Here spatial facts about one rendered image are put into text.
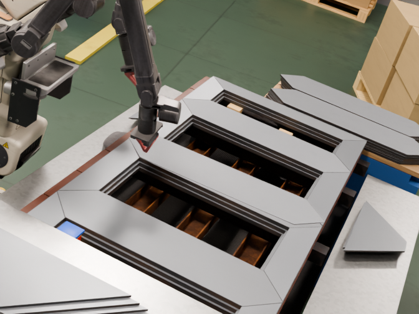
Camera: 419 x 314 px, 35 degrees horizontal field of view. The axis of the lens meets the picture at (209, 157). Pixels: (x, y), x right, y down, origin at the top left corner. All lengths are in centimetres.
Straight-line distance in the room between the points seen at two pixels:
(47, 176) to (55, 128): 165
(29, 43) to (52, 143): 195
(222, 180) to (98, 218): 52
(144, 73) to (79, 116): 230
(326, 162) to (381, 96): 268
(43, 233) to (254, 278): 65
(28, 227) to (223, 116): 131
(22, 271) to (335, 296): 108
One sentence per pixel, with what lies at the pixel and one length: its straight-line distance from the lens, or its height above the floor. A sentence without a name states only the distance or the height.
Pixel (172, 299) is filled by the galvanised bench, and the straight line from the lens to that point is 150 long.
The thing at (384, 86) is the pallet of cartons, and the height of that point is 31.
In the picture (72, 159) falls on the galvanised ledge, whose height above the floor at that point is 68.
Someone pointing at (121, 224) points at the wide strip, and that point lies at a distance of 198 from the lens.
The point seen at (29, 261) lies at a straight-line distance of 148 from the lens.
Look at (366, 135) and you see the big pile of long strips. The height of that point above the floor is 85.
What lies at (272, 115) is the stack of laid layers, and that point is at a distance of 291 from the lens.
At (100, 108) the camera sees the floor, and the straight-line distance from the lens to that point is 437.
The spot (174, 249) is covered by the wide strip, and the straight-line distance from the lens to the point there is 194.
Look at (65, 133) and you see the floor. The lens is 403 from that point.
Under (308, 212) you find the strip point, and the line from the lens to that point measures 230.
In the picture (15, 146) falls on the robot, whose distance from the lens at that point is 237.
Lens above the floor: 205
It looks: 30 degrees down
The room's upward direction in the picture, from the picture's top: 17 degrees clockwise
